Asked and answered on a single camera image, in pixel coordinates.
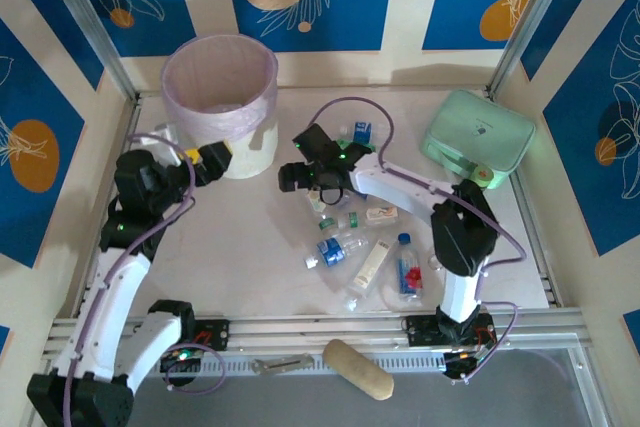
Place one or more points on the Pocari Sweat clear bottle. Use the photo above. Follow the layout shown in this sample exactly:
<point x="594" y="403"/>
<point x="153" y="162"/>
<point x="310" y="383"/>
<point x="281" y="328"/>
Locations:
<point x="361" y="131"/>

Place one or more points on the small white bottle colourful label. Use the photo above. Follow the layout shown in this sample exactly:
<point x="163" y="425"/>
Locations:
<point x="381" y="216"/>

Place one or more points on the blue label bottle white cap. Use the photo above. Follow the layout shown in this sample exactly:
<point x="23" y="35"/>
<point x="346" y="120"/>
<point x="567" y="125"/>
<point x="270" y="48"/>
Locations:
<point x="330" y="252"/>

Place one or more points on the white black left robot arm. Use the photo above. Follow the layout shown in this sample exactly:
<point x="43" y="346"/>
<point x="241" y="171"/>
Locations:
<point x="115" y="297"/>

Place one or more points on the cream waste bin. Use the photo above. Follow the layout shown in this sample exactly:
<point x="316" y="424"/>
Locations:
<point x="250" y="157"/>

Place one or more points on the pink plastic bin liner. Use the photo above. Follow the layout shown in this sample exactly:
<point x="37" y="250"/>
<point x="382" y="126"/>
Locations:
<point x="220" y="72"/>

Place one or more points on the small clear bottle green label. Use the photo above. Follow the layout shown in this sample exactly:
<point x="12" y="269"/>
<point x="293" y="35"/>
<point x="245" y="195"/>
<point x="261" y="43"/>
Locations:
<point x="351" y="219"/>

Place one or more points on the clear bottle cream label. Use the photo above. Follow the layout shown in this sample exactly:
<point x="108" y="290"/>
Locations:
<point x="370" y="262"/>

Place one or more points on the clear bottle red flower label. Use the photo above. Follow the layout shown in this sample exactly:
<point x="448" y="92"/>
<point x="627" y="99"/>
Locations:
<point x="410" y="272"/>

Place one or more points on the mint green zip pouch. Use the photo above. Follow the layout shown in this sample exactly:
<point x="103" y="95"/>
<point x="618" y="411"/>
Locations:
<point x="480" y="127"/>

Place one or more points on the black controller board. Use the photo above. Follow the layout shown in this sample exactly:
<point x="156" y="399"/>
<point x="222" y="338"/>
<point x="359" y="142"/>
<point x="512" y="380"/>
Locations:
<point x="462" y="364"/>
<point x="180" y="359"/>

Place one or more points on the beige foam roll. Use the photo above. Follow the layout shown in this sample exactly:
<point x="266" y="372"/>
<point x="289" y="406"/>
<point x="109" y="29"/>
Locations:
<point x="357" y="369"/>

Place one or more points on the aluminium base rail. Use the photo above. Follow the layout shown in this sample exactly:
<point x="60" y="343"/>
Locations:
<point x="320" y="329"/>

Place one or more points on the aluminium frame post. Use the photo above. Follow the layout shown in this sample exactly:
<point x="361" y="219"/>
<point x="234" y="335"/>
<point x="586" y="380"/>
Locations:
<point x="540" y="12"/>
<point x="86" y="12"/>

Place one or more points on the flat metal bracket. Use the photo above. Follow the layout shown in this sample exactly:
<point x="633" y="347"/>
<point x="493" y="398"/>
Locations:
<point x="282" y="364"/>

